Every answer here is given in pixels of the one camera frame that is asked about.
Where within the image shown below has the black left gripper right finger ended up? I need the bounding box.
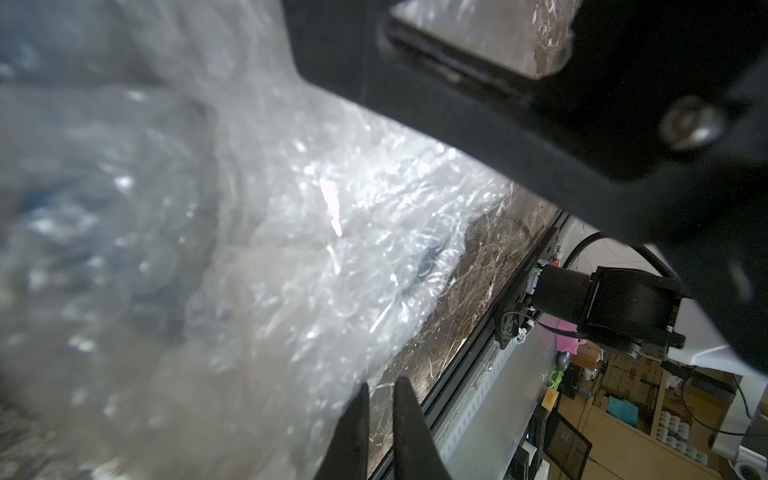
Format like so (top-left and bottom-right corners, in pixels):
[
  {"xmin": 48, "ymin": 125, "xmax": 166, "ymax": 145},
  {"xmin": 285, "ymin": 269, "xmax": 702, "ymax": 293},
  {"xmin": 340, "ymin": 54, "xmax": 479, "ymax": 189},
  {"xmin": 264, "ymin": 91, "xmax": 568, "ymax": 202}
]
[{"xmin": 393, "ymin": 377, "xmax": 451, "ymax": 480}]

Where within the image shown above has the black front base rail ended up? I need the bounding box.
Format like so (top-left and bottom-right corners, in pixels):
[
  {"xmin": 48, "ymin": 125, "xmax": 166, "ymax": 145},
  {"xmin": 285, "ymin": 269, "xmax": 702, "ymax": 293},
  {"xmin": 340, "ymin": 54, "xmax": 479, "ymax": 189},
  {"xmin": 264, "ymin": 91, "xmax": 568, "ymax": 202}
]
[{"xmin": 369, "ymin": 208, "xmax": 571, "ymax": 479}]

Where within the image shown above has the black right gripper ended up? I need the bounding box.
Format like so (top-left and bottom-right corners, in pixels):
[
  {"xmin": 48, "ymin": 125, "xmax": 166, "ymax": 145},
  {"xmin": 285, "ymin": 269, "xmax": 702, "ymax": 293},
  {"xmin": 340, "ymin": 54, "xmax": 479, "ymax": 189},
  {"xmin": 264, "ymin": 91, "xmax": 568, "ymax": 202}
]
[{"xmin": 282, "ymin": 1, "xmax": 767, "ymax": 372}]

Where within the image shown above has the clear bubble wrap sheet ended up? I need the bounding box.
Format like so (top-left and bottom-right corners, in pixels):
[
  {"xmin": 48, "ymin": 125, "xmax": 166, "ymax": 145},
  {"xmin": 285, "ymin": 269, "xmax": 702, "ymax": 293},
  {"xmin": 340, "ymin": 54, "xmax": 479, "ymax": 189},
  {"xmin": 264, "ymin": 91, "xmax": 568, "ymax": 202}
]
[{"xmin": 1, "ymin": 1, "xmax": 508, "ymax": 479}]

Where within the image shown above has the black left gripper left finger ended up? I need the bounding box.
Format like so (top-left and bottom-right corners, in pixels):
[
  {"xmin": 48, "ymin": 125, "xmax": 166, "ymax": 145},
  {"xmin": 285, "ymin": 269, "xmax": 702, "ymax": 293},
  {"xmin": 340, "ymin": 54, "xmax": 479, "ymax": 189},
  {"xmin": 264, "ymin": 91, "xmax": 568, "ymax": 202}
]
[{"xmin": 314, "ymin": 383, "xmax": 370, "ymax": 480}]

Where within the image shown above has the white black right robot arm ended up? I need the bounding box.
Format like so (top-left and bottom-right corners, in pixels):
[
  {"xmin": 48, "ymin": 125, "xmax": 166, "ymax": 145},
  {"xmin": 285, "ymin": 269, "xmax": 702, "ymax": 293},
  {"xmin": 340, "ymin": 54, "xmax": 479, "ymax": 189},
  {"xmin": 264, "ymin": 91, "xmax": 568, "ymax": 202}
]
[{"xmin": 282, "ymin": 1, "xmax": 767, "ymax": 373}]

